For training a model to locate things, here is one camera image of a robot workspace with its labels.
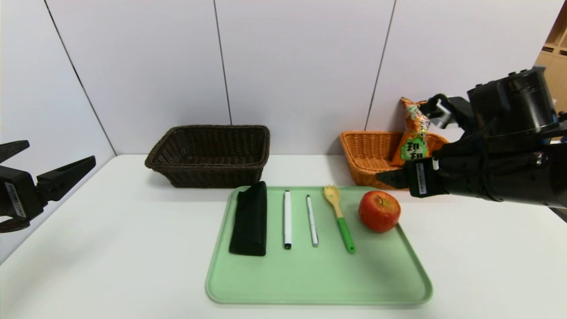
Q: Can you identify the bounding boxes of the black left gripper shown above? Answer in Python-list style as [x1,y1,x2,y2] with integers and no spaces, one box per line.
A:
[0,140,96,218]

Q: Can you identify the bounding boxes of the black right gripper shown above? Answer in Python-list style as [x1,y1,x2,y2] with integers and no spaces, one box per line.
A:
[376,151,484,198]

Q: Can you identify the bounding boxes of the red apple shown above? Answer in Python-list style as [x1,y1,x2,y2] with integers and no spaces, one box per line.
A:
[358,191,402,233]

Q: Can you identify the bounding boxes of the orange snack bag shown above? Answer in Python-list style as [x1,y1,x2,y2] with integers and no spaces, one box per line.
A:
[390,97,432,168]

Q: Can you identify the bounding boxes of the wooden spork green handle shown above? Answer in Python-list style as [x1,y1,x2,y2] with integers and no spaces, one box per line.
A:
[323,185,356,254]

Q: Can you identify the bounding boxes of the black glasses case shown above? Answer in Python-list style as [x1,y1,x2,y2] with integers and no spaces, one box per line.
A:
[229,181,268,257]

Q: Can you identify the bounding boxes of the orange wicker basket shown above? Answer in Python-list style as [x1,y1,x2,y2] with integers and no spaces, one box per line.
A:
[340,131,450,190]

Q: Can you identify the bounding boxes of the dark brown wicker basket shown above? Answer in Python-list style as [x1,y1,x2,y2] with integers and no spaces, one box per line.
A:
[145,125,271,188]

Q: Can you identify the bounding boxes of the thin grey white pen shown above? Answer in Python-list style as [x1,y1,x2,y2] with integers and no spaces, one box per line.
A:
[306,195,319,248]

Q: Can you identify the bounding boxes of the thick white marker pen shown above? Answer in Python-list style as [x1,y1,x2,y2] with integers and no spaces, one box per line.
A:
[284,191,292,250]

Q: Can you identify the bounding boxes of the light green plastic tray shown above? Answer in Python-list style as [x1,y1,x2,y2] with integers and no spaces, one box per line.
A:
[205,185,433,306]

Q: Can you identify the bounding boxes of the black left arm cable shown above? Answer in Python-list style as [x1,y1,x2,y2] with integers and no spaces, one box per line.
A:
[0,216,32,234]

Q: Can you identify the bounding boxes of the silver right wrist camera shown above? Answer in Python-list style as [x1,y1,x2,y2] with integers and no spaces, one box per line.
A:
[427,94,462,130]

